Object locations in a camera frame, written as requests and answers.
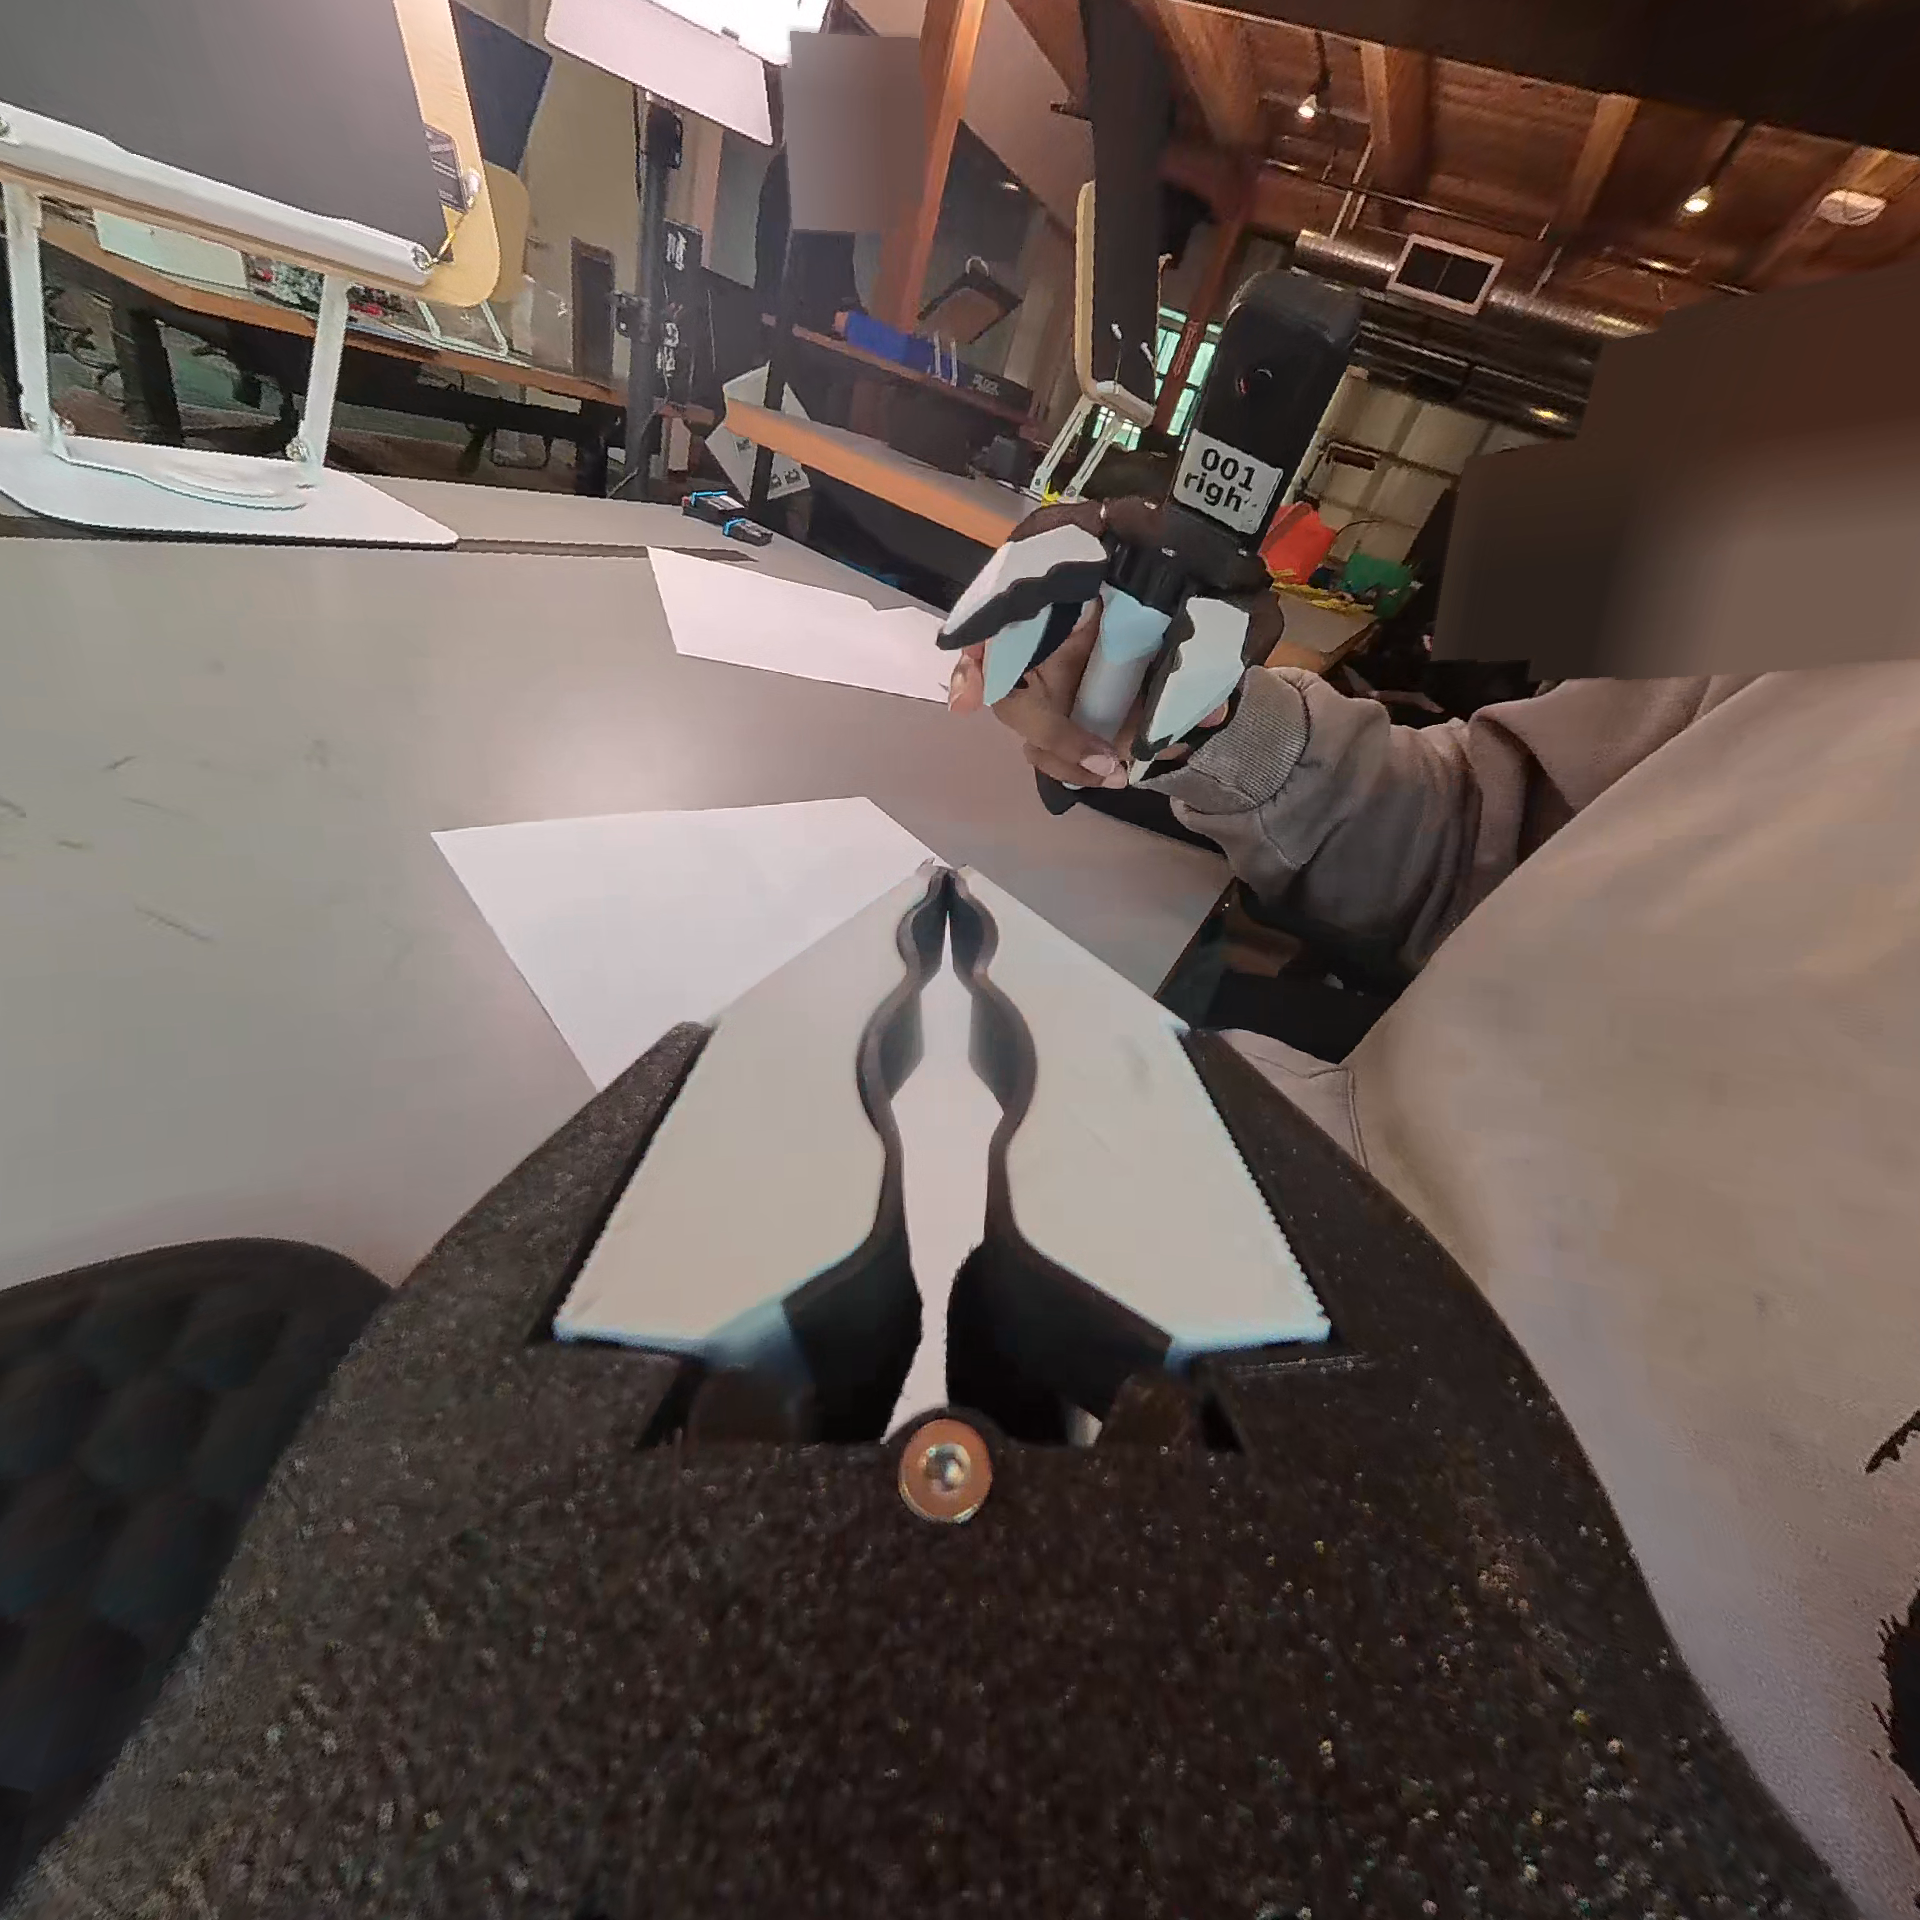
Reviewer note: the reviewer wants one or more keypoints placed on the wooden desk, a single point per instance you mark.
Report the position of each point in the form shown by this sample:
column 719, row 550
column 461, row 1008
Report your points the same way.
column 902, row 477

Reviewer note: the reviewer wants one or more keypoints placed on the white paper sheet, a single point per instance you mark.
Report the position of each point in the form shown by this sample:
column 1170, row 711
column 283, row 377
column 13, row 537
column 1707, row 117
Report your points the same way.
column 680, row 904
column 779, row 633

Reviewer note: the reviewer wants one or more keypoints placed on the white air vent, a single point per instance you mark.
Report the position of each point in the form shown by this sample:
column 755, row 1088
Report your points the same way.
column 1444, row 274

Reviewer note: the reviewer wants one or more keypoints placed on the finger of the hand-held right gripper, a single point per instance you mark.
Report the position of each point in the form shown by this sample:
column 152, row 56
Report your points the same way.
column 1027, row 566
column 1208, row 679

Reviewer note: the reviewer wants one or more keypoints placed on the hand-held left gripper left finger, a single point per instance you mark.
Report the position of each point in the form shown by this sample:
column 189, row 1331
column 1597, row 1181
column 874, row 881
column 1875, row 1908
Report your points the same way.
column 737, row 1181

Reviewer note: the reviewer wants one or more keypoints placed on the beige printed hoodie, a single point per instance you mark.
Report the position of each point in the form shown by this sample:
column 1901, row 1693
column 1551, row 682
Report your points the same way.
column 1647, row 1198

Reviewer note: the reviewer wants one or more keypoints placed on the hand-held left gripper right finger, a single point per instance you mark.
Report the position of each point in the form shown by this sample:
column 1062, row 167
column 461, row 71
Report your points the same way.
column 1143, row 1198

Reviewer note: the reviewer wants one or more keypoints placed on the black laptop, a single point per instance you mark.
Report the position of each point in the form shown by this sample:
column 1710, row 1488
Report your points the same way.
column 225, row 92

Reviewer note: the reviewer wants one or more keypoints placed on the person's right hand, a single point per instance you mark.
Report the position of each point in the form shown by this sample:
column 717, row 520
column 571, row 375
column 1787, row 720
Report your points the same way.
column 1043, row 734

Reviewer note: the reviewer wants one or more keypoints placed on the black blue small device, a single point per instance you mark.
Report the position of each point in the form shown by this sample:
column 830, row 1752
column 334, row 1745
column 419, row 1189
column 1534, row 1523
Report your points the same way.
column 728, row 520

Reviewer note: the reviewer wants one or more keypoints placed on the grey desk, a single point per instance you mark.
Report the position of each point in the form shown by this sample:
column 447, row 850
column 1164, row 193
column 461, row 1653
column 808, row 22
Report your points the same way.
column 298, row 748

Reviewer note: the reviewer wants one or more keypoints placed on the white laptop stand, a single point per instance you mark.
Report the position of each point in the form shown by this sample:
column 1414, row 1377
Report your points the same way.
column 225, row 513

